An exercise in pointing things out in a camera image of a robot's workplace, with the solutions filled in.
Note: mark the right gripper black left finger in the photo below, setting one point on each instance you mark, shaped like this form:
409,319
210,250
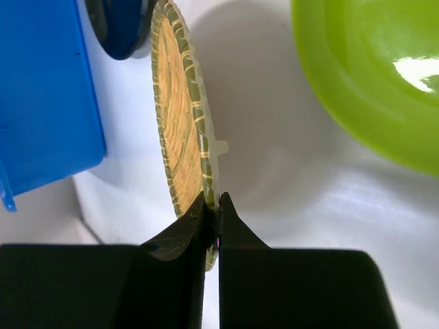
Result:
158,284

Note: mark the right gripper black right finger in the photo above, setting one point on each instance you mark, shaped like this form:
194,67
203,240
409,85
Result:
265,287

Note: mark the small green-rimmed bamboo tray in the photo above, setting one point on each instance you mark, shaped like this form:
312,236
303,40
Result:
189,147

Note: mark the green plate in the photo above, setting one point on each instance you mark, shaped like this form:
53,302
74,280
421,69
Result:
374,67

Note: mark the blue plastic bin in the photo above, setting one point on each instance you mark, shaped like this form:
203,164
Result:
50,124

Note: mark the black plate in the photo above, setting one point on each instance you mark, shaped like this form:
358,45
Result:
122,27

